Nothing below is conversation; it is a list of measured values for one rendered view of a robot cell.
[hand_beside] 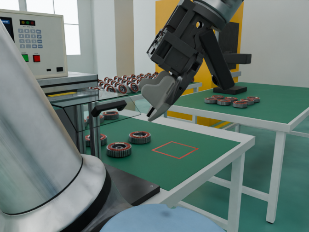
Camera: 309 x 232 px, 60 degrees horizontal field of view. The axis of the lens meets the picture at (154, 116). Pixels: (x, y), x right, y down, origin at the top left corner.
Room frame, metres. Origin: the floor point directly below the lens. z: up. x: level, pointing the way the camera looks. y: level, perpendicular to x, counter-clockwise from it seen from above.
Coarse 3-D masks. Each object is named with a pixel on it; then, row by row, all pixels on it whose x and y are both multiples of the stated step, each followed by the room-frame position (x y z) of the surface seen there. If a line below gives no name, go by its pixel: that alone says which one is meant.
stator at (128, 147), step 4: (112, 144) 1.15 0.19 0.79; (116, 144) 1.16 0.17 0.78; (120, 144) 1.16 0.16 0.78; (124, 144) 1.16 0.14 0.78; (128, 144) 1.15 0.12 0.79; (108, 148) 1.11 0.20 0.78; (112, 148) 1.10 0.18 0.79; (116, 148) 1.12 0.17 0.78; (120, 148) 1.12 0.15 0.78; (124, 148) 1.10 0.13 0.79; (128, 148) 1.11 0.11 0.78; (108, 152) 1.09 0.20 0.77; (112, 152) 1.08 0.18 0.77; (116, 152) 1.08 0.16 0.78; (120, 152) 1.08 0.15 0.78; (124, 152) 1.08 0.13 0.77; (128, 152) 1.10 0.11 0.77; (112, 156) 1.08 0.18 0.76; (116, 156) 1.08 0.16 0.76; (120, 156) 1.08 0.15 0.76; (124, 156) 1.08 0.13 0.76
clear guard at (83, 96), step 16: (48, 96) 0.83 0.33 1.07; (64, 96) 0.83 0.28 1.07; (80, 96) 0.83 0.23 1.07; (96, 96) 0.83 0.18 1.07; (112, 96) 0.83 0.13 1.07; (128, 96) 0.86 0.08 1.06; (80, 112) 0.70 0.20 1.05; (112, 112) 0.76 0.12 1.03; (128, 112) 0.80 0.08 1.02; (80, 128) 0.66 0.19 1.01
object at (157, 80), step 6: (162, 72) 0.51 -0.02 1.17; (168, 72) 0.51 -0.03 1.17; (144, 78) 0.51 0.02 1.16; (156, 78) 0.51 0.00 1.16; (162, 78) 0.51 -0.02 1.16; (174, 78) 0.51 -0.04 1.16; (144, 84) 0.51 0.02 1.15; (156, 84) 0.51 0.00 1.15; (150, 108) 0.51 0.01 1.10; (150, 114) 0.50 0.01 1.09
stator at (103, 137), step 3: (87, 135) 1.27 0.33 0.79; (102, 135) 1.28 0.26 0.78; (105, 135) 1.29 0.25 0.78; (87, 138) 1.23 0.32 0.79; (102, 138) 1.23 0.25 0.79; (105, 138) 1.24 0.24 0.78; (87, 141) 1.21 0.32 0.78; (102, 141) 1.22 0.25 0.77; (105, 141) 1.24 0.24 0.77; (87, 144) 1.21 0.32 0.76; (102, 144) 1.22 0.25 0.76
